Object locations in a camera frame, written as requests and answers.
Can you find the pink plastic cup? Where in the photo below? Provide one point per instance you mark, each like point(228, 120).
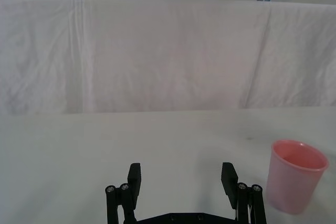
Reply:
point(294, 182)

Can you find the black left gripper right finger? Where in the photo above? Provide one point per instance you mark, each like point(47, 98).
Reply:
point(230, 182)

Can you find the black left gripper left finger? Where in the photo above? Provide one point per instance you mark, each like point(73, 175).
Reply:
point(134, 179)

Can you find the white tablecloth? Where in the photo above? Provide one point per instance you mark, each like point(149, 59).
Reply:
point(78, 161)

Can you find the white curtain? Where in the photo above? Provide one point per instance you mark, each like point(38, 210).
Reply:
point(157, 51)

